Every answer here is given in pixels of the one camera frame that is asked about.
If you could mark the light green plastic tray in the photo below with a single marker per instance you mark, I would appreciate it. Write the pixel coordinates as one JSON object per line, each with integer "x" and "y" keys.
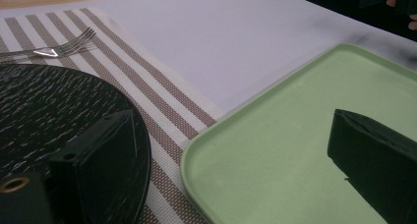
{"x": 278, "y": 135}

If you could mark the white table board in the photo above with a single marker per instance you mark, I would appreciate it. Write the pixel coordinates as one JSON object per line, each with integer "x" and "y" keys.
{"x": 229, "y": 37}

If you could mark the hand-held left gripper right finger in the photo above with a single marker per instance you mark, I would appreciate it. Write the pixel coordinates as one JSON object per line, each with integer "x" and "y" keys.
{"x": 377, "y": 161}

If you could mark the black textured plate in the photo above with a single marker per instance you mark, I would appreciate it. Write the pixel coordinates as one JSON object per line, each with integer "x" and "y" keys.
{"x": 49, "y": 102}

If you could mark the striped woven placemat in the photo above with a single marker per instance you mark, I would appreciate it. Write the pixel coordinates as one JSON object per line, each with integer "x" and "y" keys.
{"x": 157, "y": 96}

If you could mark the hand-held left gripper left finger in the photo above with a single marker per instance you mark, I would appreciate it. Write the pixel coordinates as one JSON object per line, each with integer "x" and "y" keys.
{"x": 98, "y": 158}

